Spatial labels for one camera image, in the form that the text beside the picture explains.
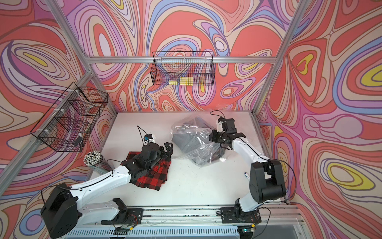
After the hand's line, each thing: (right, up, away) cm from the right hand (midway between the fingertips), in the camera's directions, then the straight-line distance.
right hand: (210, 139), depth 90 cm
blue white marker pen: (+22, -21, -3) cm, 30 cm away
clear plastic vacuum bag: (+2, +14, +18) cm, 23 cm away
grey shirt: (-10, 0, +4) cm, 11 cm away
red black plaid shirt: (-32, -21, -5) cm, 38 cm away
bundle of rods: (-61, -9, -15) cm, 63 cm away
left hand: (-24, -3, -8) cm, 25 cm away
